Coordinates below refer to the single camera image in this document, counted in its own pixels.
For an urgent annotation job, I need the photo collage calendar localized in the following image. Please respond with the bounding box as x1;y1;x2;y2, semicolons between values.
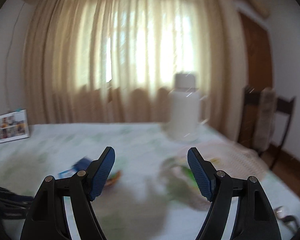
0;109;30;144

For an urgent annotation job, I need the floral white tablecloth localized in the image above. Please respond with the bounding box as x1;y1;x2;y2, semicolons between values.
0;124;300;239

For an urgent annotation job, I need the blue snack box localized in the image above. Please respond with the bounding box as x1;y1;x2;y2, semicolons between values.
58;157;92;179

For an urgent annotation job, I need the beige curtain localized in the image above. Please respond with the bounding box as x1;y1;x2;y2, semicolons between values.
23;0;247;140

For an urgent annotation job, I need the brown wooden door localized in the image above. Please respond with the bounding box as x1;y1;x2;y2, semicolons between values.
239;12;273;91

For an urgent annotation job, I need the white woven plastic basket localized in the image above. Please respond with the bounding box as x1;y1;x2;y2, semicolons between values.
158;141;268;211

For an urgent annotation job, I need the white thermos jug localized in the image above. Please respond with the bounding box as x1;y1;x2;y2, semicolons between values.
163;72;207;142

